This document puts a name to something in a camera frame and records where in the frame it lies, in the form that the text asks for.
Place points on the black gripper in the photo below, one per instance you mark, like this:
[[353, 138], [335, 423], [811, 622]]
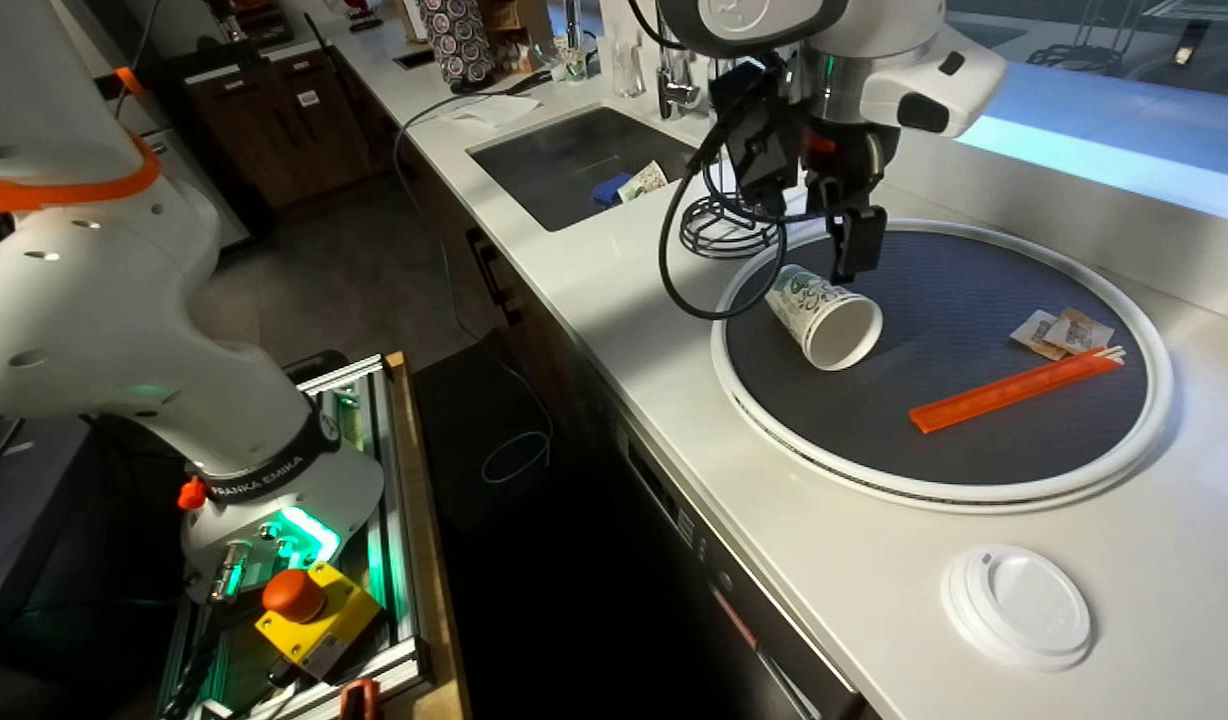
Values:
[[838, 173]]

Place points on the printed white paper cup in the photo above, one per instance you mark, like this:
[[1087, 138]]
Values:
[[833, 322]]

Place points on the orange stick packet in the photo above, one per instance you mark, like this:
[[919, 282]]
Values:
[[1014, 393]]

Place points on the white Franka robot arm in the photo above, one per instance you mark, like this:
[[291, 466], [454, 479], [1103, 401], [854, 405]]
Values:
[[93, 292]]

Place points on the patterned paper cup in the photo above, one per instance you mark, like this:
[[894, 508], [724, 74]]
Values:
[[641, 181]]

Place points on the white plastic cup lid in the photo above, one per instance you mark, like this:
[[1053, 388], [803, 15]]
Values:
[[1016, 606]]

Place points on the small paper sugar packet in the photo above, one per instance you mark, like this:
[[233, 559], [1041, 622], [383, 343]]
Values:
[[1035, 336], [1087, 329]]

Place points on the round dark turntable tray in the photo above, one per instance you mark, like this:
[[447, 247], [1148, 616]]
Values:
[[985, 426]]

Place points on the blue sponge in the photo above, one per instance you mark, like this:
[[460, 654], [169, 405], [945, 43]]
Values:
[[611, 190]]

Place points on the window glass pane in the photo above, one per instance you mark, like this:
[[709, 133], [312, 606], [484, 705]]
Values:
[[1105, 133]]

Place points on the stainless steel sink basin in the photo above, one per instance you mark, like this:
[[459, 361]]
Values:
[[556, 165]]

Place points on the dark wooden cabinet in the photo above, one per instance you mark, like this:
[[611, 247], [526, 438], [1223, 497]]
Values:
[[277, 125]]

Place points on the yellow emergency stop button box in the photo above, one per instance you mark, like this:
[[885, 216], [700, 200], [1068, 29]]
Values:
[[312, 613]]

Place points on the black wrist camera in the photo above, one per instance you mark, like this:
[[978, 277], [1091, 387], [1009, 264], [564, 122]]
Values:
[[757, 122]]

